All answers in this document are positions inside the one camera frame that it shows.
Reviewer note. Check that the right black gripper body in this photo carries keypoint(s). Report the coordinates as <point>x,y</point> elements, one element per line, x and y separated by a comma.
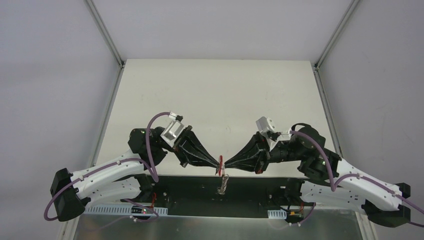
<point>261,154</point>

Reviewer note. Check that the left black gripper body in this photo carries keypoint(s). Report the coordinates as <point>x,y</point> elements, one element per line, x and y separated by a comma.
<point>183,146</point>

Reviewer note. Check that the grey red keyring holder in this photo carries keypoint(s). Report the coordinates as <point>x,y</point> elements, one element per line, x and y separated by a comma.
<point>221,190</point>

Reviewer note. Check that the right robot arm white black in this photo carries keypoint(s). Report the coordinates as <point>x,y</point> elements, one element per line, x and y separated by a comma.
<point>328,178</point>

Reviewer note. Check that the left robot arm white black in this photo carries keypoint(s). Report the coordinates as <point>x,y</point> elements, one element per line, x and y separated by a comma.
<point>128,176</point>

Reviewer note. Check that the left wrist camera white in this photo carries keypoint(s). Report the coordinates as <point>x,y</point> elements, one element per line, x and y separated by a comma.
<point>174,129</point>

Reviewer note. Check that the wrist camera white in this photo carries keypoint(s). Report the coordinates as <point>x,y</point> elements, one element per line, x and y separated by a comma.
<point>174,129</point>
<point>267,129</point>

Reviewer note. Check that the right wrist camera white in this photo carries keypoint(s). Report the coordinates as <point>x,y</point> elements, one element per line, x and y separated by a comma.
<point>267,129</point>

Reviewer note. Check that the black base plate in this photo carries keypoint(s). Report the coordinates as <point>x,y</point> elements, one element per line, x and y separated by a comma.
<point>198,196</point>

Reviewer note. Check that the right white slotted cable duct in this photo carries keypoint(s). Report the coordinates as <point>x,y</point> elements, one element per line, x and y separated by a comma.
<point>277,214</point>

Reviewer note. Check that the white slotted cable duct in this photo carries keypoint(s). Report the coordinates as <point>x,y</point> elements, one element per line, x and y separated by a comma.
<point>118,210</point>
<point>277,214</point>

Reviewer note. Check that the left white slotted cable duct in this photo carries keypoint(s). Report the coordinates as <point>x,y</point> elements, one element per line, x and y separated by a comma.
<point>118,210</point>

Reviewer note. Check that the left aluminium frame post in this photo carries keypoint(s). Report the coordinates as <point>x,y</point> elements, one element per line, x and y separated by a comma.
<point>103,30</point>

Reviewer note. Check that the aluminium frame post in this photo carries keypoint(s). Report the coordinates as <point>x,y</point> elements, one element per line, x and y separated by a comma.
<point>337,32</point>
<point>103,30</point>

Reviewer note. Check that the right aluminium frame post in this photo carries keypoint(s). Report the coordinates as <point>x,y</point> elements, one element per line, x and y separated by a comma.
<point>337,32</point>

